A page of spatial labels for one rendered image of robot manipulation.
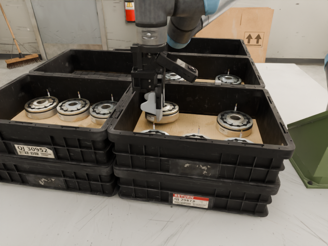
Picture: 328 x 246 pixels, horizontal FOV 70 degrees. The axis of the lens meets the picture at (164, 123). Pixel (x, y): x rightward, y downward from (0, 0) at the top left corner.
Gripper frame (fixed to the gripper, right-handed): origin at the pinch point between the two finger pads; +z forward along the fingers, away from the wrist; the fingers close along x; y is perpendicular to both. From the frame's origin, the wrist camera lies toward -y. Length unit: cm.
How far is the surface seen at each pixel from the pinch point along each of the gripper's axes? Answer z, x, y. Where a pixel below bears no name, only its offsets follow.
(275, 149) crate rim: -5.2, 20.2, -25.0
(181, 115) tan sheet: 4.7, -7.2, -5.8
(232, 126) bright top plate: 1.6, 2.7, -20.1
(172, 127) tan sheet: 4.7, 0.1, -3.3
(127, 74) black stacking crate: 4.7, -40.4, 19.8
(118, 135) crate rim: -5.0, 18.3, 7.5
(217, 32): 39, -287, -48
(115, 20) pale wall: 26, -300, 99
